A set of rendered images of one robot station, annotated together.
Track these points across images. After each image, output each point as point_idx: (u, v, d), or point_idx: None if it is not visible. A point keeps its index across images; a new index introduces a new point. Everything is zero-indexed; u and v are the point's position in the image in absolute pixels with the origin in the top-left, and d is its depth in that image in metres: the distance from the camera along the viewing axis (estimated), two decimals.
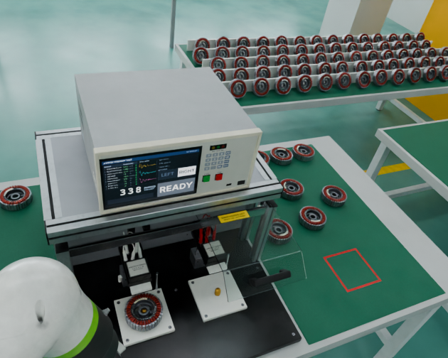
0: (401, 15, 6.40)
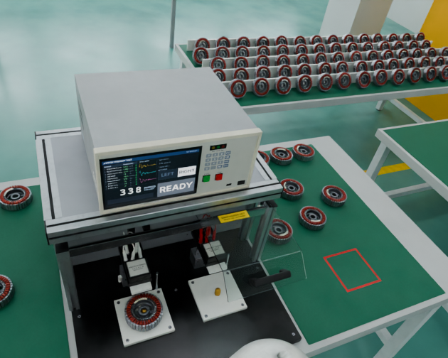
0: (401, 15, 6.40)
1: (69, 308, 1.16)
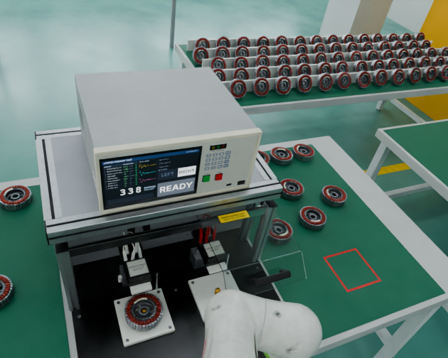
0: (401, 15, 6.40)
1: (69, 308, 1.16)
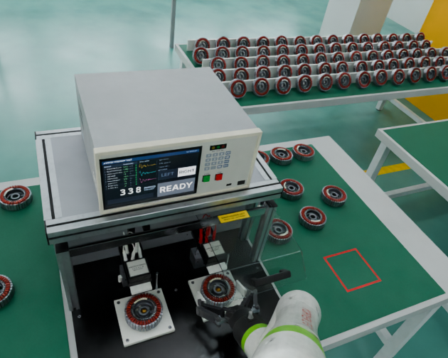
0: (401, 15, 6.40)
1: (69, 308, 1.16)
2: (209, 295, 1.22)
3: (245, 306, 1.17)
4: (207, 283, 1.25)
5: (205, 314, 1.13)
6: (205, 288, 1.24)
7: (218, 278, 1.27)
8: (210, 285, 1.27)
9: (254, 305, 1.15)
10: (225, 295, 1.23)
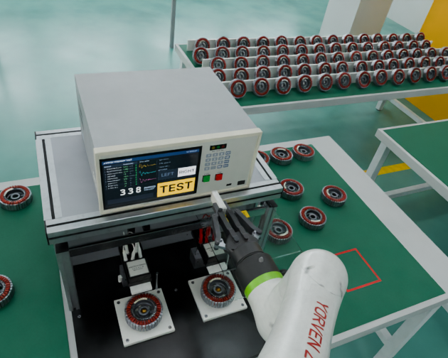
0: (401, 15, 6.40)
1: (69, 308, 1.16)
2: (209, 295, 1.22)
3: (227, 235, 0.95)
4: (207, 283, 1.25)
5: (246, 222, 0.99)
6: (205, 288, 1.24)
7: (218, 278, 1.27)
8: (210, 285, 1.27)
9: (220, 246, 0.93)
10: (225, 295, 1.23)
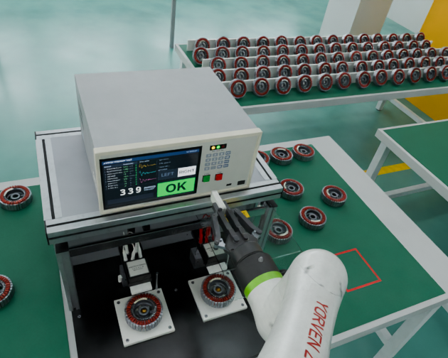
0: (401, 15, 6.40)
1: (69, 308, 1.16)
2: (209, 295, 1.22)
3: (227, 235, 0.95)
4: (207, 283, 1.25)
5: (246, 222, 0.99)
6: (205, 288, 1.24)
7: (218, 278, 1.27)
8: (210, 285, 1.27)
9: (219, 245, 0.93)
10: (225, 295, 1.23)
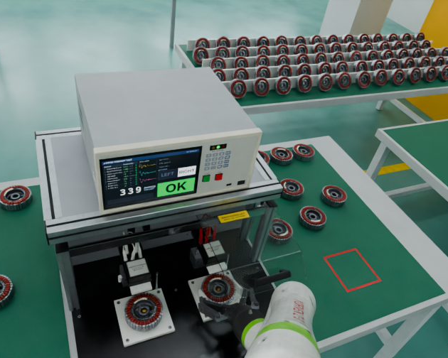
0: (401, 15, 6.40)
1: (69, 308, 1.16)
2: (209, 295, 1.22)
3: (222, 311, 1.14)
4: (207, 283, 1.26)
5: None
6: (205, 288, 1.24)
7: (219, 278, 1.28)
8: (210, 285, 1.27)
9: (219, 319, 1.12)
10: (225, 295, 1.23)
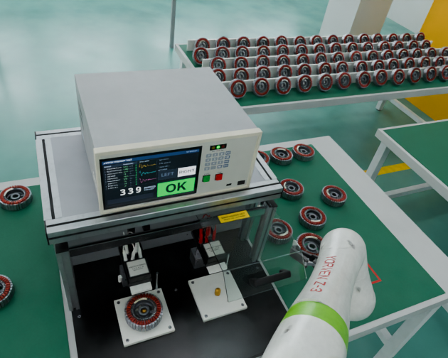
0: (401, 15, 6.40)
1: (69, 308, 1.16)
2: (302, 247, 1.29)
3: (311, 261, 1.20)
4: (303, 238, 1.32)
5: None
6: (301, 241, 1.31)
7: (315, 237, 1.33)
8: (305, 241, 1.34)
9: (306, 266, 1.18)
10: (316, 253, 1.28)
